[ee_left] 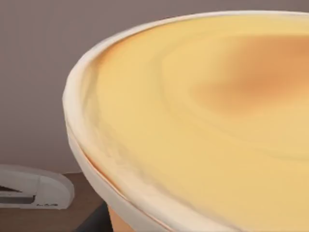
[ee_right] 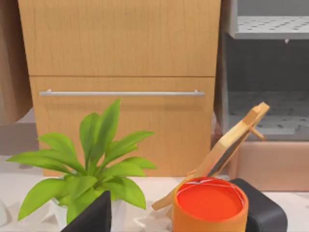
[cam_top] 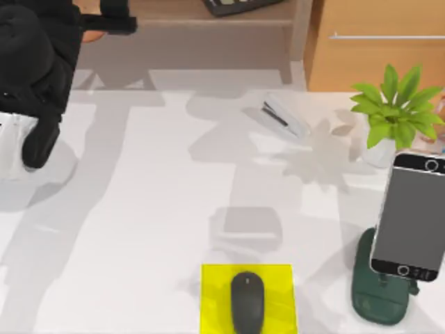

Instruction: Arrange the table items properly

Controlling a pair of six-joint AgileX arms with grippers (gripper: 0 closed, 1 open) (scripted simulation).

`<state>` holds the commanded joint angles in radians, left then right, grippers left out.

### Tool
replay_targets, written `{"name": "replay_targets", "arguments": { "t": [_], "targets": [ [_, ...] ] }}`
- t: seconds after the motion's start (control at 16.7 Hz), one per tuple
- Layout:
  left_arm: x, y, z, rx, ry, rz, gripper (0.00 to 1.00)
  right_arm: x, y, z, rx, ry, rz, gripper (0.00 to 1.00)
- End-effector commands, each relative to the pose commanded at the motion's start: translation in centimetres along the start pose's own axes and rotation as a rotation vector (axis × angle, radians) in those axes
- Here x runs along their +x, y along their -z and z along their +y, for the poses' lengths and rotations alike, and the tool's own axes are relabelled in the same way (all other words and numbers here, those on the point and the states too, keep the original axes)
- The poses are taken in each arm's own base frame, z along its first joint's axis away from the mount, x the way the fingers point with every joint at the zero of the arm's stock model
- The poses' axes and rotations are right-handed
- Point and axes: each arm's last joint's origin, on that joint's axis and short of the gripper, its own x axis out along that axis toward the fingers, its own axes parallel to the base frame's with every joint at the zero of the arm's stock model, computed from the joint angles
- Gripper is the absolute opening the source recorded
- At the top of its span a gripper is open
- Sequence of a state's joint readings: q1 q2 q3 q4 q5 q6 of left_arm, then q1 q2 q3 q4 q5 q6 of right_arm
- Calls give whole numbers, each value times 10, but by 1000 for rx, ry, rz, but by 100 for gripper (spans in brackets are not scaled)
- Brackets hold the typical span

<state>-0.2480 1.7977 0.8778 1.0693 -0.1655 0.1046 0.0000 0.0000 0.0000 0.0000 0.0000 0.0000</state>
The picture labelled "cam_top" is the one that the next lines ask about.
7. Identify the white stapler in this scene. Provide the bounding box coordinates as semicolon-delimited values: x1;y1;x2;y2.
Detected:
259;91;312;139

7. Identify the black computer mouse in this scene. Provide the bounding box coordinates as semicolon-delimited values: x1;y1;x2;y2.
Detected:
230;271;266;334

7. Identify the flat yellow square mat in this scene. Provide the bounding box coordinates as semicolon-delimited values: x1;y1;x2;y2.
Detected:
200;263;300;334

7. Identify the orange round object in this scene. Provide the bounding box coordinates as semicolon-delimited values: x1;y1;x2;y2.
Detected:
82;30;106;44

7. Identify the green plant in white pot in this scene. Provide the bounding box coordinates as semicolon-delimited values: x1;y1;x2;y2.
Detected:
349;63;445;169

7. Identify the dark green phone stand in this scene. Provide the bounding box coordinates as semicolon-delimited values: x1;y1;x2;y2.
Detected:
350;228;422;326

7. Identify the wooden open shelf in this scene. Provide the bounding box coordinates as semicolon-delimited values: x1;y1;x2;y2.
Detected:
78;0;307;86

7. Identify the black keyboard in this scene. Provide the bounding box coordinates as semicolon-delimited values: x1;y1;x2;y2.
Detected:
200;0;284;18

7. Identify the long metal handle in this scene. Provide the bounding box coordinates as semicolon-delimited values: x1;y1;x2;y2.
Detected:
329;31;445;40

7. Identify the wooden cupboard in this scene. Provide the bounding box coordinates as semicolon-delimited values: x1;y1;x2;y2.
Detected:
302;0;445;94

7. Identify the black and grey phone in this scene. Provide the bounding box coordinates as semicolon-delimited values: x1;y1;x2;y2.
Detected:
369;150;445;283

